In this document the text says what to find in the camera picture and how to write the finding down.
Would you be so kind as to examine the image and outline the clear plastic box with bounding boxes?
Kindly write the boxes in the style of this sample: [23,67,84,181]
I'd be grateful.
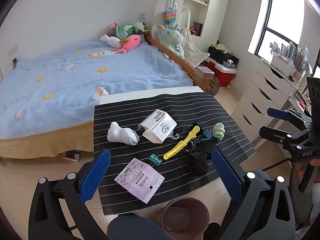
[196,66,215,80]

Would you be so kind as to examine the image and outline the person's right hand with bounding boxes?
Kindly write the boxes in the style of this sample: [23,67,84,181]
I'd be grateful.
[295,159,320,180]

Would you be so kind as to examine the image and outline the mint unicorn plush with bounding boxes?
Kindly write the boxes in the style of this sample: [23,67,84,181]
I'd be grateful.
[157,24,185,59]

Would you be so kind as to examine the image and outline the green hair scrunchie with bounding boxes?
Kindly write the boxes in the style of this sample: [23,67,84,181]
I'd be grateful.
[213,123,226,140]

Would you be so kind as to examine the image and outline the black storage bags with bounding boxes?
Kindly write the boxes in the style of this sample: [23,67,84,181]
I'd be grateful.
[208,45,239,65]

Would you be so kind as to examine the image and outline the black hair clip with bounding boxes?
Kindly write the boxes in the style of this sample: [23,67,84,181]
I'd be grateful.
[182,136,203,155]

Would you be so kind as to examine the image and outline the white sock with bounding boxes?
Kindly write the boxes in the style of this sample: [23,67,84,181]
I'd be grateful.
[107,121,140,145]

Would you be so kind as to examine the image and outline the red cooler box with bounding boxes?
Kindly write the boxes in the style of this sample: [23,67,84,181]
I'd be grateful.
[205,57,237,87]

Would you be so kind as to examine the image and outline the white long plush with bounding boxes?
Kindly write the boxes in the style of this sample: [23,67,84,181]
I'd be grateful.
[99,35,123,49]

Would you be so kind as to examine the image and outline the white wall shelf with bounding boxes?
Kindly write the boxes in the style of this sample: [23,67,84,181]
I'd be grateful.
[184,0,208,7]

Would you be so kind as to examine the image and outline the pink plastic waste bin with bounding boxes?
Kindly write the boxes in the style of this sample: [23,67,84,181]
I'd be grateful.
[159,197,210,240]

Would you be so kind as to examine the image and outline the yellow hair clip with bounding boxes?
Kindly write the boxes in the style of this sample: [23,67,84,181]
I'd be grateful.
[163,126,202,160]

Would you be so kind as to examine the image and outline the white sock packaging box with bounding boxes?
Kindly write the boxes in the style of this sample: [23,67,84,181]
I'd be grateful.
[138,109,180,144]

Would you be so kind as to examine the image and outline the purple plush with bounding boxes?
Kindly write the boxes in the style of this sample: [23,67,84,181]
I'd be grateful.
[106,22,118,37]

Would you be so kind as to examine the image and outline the black striped table mat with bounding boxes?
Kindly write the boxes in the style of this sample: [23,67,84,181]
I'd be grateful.
[94,91,257,215]

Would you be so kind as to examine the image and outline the window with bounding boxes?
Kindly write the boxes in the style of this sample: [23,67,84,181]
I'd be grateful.
[247,0,320,78]

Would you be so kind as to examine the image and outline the wooden bed frame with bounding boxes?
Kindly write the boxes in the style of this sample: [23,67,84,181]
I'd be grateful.
[145,34,212,92]

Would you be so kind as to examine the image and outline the light blue printed blanket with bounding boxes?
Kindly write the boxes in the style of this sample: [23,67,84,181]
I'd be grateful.
[0,39,194,140]

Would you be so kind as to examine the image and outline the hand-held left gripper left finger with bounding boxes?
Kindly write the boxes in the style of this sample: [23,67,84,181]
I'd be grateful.
[28,148,112,240]

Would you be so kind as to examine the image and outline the white drawer cabinet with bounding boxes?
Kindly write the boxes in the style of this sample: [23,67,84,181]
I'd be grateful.
[231,60,299,148]

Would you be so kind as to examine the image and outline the pink paper packet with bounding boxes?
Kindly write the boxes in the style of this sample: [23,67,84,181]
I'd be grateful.
[114,158,165,203]

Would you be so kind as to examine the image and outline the pink whale plush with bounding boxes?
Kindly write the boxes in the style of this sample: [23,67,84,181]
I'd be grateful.
[117,34,142,54]

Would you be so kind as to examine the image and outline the books under bed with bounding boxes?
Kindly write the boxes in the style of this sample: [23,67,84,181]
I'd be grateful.
[62,149,81,162]

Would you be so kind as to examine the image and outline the person's left leg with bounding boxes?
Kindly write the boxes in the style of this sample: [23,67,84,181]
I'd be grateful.
[107,215,167,240]

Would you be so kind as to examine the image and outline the white canvas folding chair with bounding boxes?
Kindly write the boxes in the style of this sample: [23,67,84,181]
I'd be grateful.
[151,24,210,68]

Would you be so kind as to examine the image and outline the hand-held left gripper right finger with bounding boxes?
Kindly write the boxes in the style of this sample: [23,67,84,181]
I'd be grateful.
[212,148,297,240]

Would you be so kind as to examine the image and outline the rainbow pop bag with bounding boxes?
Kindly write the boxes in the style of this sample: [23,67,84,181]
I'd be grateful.
[163,0,178,26]

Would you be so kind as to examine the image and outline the row of books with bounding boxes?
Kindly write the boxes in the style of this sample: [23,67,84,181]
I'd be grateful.
[269,40,313,73]

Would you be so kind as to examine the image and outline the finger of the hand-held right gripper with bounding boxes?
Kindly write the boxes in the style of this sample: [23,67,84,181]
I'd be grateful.
[259,126,312,150]
[267,107,313,128]

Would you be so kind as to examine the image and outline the white metal frame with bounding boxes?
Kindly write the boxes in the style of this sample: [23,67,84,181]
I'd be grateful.
[181,9,192,29]

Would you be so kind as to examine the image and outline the green striped plush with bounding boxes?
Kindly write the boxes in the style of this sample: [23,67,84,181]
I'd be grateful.
[115,24,139,40]

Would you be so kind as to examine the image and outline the white duck plush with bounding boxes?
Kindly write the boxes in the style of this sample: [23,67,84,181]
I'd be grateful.
[134,21,150,33]

